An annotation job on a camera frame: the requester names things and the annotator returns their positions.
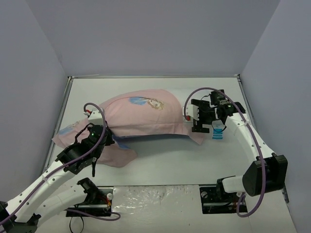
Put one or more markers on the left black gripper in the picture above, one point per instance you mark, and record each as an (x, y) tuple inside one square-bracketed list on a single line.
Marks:
[(107, 137)]

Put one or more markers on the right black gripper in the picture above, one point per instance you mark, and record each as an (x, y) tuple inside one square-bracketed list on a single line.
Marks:
[(200, 116)]

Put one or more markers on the white pillow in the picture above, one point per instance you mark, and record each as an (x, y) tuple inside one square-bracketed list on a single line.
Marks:
[(182, 94)]

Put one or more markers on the pink and blue Frozen pillowcase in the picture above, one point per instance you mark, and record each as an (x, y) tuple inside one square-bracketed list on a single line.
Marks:
[(141, 113)]

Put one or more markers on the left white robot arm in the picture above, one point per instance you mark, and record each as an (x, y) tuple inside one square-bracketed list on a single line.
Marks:
[(18, 215)]

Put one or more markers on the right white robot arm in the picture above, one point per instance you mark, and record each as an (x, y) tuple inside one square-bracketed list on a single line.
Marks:
[(267, 170)]

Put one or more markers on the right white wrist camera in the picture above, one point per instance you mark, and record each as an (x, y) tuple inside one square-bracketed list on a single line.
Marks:
[(188, 113)]

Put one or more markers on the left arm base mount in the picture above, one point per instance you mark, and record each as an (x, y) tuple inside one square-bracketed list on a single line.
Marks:
[(99, 206)]

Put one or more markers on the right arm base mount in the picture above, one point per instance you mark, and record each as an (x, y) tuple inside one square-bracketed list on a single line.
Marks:
[(214, 201)]

